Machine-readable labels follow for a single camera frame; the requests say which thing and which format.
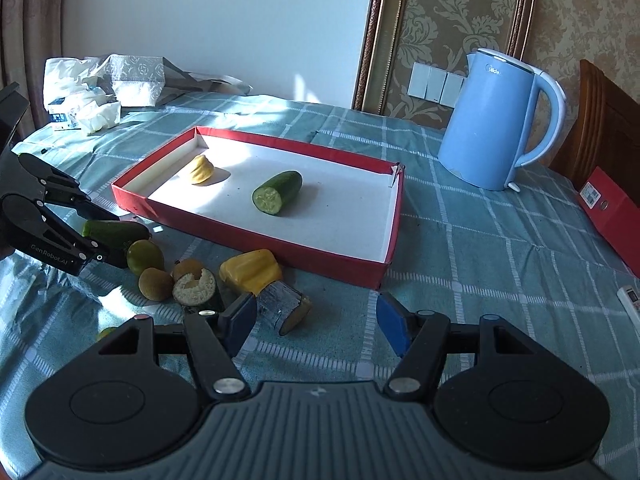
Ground dark eggplant piece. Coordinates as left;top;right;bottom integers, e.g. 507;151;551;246
255;280;313;337

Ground white remote control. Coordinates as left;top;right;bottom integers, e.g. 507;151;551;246
616;285;640;326

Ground crumpled white tissue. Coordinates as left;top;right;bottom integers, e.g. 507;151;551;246
80;100;123;135

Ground red cardboard box tray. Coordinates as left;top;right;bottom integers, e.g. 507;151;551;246
111;127;405;291

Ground round green fruit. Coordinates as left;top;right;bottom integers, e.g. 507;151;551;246
126;240;166;277

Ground red flat box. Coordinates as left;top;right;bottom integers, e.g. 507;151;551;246
576;167;640;278

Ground large yellow bell pepper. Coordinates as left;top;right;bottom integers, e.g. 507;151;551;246
220;249;283;297

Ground ornate wall frame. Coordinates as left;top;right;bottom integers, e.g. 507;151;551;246
351;0;538;116

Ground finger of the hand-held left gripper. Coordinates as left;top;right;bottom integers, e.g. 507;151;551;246
17;152;122;223
0;192;129;277

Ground white wall switch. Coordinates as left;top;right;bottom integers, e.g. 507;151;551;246
426;67;447;102
407;61;431;98
442;72;467;107

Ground patterned paper bag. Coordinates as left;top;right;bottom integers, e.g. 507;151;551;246
97;54;168;107

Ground patterned curtain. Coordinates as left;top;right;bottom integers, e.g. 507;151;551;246
0;0;71;146

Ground green plaid tablecloth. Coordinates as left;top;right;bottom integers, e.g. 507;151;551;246
0;91;640;480

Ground blue electric kettle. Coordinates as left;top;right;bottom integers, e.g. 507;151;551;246
437;48;567;192

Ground round brown fruit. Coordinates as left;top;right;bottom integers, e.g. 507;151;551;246
138;267;175;303
171;259;205;282

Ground wooden chair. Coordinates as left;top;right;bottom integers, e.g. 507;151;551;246
547;59;640;196

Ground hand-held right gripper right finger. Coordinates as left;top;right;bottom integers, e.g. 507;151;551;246
376;292;541;402

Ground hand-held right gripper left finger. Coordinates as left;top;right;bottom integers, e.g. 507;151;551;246
97;291;259;402

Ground green pepper piece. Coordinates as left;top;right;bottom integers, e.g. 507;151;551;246
82;219;152;253

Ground small yellow squash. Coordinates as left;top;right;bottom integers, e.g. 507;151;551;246
189;155;217;186

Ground cut cucumber half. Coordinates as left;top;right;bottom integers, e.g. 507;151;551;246
251;171;304;217

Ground bitten eggplant piece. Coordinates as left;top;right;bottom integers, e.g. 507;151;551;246
172;267;226;313

